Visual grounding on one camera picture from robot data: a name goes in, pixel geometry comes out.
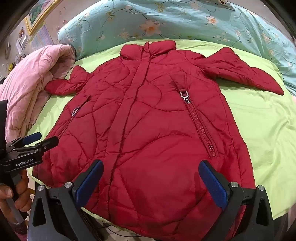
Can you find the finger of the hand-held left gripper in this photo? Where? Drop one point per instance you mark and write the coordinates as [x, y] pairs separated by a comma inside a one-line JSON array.
[[32, 138], [49, 142]]

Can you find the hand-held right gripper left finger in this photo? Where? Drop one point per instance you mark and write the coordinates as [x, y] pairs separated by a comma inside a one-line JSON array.
[[90, 183]]

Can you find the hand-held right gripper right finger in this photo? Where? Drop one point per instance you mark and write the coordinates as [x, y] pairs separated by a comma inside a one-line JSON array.
[[214, 183]]

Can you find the red quilted jacket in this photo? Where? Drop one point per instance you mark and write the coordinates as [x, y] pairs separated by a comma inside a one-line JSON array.
[[150, 115]]

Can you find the person's left hand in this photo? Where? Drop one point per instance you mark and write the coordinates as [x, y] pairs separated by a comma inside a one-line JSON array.
[[22, 197]]

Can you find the pink quilt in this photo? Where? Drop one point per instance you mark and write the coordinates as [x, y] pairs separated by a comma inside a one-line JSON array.
[[27, 88]]

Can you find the light green bed sheet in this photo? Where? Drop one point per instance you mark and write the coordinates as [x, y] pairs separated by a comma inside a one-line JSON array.
[[254, 120]]

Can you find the gold framed picture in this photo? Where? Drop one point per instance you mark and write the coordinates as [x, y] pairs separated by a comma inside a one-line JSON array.
[[37, 14]]

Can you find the teal floral quilt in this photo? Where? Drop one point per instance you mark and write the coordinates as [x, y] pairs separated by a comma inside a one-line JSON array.
[[161, 18]]

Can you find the wall poster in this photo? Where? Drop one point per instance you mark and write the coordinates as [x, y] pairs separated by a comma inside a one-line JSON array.
[[42, 37]]

